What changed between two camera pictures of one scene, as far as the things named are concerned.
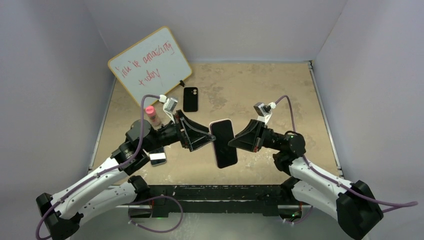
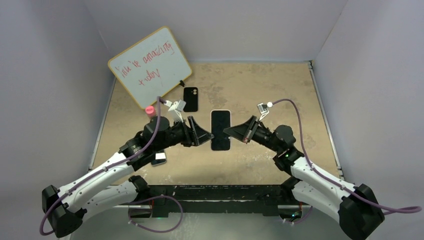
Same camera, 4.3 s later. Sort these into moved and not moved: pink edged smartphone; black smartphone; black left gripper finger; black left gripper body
Moved: pink edged smartphone
Not moved: black left gripper body; black smartphone; black left gripper finger
